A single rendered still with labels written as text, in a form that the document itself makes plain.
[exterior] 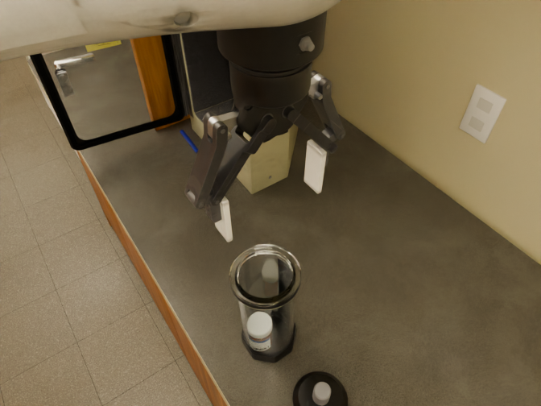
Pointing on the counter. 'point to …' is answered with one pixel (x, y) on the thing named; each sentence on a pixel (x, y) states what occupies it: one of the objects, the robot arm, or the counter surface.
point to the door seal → (121, 133)
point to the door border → (119, 130)
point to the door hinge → (182, 73)
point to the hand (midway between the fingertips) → (270, 203)
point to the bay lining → (206, 70)
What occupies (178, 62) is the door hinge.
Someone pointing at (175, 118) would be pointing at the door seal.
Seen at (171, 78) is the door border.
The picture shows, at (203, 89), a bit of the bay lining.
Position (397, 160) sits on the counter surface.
